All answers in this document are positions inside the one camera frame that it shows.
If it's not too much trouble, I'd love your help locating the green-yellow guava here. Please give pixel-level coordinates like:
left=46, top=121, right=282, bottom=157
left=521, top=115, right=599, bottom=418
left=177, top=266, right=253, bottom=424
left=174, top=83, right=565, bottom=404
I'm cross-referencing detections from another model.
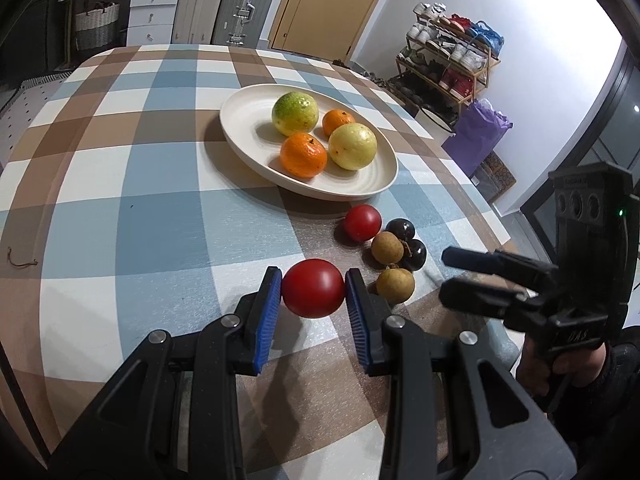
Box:
left=271, top=91, right=319, bottom=136

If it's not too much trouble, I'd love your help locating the purple bag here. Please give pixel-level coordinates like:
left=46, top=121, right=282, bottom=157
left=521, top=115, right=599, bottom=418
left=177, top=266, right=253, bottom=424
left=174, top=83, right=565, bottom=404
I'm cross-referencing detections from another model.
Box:
left=442, top=99, right=513, bottom=177

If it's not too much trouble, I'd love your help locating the woven laundry basket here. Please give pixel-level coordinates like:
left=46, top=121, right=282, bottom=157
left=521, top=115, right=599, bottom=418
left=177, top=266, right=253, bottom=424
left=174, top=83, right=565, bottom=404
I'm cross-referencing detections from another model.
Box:
left=74, top=1, right=119, bottom=51

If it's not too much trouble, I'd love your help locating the beige suitcase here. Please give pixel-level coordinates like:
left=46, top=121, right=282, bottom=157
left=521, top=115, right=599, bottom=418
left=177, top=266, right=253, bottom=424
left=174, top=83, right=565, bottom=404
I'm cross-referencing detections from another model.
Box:
left=171, top=0, right=221, bottom=44

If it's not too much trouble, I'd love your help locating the yellow-green guava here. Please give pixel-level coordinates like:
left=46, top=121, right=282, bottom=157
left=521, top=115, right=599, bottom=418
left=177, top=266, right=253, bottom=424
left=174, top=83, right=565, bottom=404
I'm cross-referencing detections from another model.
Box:
left=329, top=122, right=378, bottom=171

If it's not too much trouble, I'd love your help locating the person's right hand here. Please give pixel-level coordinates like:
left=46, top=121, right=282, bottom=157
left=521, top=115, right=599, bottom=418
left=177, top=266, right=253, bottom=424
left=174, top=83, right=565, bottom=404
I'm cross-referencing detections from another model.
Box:
left=515, top=335, right=606, bottom=412

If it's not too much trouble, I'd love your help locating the brown longan fruit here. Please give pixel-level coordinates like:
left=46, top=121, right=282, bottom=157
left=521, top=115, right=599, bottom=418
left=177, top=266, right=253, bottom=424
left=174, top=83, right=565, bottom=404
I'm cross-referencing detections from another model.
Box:
left=375, top=268, right=416, bottom=304
left=370, top=231, right=405, bottom=266

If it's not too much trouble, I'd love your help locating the red tomato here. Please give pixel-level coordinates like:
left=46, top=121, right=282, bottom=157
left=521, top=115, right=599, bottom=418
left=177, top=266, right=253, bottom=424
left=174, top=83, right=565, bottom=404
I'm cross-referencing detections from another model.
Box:
left=281, top=259, right=345, bottom=318
left=343, top=204, right=382, bottom=243

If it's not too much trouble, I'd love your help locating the wooden door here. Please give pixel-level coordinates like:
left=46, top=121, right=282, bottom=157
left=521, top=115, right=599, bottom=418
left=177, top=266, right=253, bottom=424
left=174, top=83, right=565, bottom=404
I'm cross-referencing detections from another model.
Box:
left=268, top=0, right=378, bottom=62

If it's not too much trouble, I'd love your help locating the orange mandarin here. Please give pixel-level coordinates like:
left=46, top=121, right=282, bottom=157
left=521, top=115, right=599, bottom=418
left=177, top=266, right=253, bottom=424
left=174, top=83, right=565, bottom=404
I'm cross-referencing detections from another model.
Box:
left=280, top=133, right=328, bottom=179
left=322, top=110, right=355, bottom=138

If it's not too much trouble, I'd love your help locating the silver suitcase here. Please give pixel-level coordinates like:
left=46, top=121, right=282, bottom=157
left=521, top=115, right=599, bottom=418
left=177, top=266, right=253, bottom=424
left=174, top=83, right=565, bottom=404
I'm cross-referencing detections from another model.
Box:
left=212, top=0, right=272, bottom=49

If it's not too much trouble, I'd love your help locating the cream oval plate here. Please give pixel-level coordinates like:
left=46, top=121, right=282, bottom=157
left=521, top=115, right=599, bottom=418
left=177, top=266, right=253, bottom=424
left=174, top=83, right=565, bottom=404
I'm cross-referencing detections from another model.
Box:
left=219, top=84, right=399, bottom=202

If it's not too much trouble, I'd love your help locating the wooden shoe rack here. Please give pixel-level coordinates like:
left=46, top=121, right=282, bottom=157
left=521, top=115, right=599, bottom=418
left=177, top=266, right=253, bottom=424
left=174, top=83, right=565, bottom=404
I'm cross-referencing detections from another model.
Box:
left=388, top=3, right=503, bottom=130

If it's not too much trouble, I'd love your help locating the checkered tablecloth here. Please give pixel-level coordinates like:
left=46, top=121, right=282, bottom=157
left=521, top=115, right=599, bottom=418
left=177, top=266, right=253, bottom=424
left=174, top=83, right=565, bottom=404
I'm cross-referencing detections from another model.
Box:
left=1, top=46, right=512, bottom=448

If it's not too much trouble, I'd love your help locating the dark purple plum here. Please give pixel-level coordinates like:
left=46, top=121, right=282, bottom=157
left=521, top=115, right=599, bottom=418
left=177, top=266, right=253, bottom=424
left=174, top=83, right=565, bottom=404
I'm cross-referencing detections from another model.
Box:
left=399, top=238, right=427, bottom=272
left=385, top=218, right=416, bottom=243

